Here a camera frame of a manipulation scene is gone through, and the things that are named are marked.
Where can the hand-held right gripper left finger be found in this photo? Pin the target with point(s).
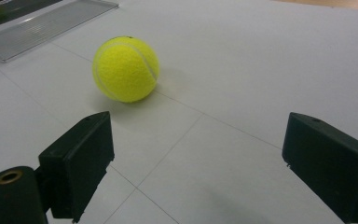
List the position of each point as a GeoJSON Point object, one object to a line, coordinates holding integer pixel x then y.
{"type": "Point", "coordinates": [77, 165]}

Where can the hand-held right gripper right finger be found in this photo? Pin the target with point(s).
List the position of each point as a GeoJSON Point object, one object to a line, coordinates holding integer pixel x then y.
{"type": "Point", "coordinates": [332, 165]}

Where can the yellow tennis ball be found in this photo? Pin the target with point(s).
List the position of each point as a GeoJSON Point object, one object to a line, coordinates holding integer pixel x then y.
{"type": "Point", "coordinates": [126, 70]}

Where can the wooden table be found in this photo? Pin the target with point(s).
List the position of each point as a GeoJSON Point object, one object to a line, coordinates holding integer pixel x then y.
{"type": "Point", "coordinates": [338, 3]}

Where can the clear plastic tray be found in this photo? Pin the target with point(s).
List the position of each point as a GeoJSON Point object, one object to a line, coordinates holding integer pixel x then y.
{"type": "Point", "coordinates": [43, 28]}

